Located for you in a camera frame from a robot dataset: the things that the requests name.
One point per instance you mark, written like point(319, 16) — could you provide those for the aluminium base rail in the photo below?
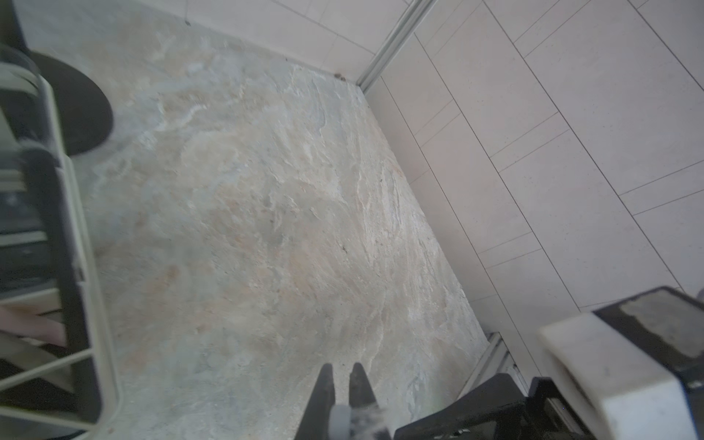
point(496, 359)

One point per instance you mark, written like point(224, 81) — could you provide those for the aluminium corner profile right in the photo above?
point(405, 27)

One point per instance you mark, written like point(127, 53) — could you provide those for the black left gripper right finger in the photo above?
point(367, 417)

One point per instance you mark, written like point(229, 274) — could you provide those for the black microphone stand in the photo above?
point(85, 113)

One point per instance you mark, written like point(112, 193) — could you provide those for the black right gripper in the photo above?
point(497, 409)

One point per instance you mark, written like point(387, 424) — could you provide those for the pink toothbrush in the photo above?
point(23, 324)

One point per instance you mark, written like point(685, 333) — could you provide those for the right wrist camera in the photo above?
point(632, 369)

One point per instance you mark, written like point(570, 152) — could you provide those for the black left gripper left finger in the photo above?
point(315, 421)

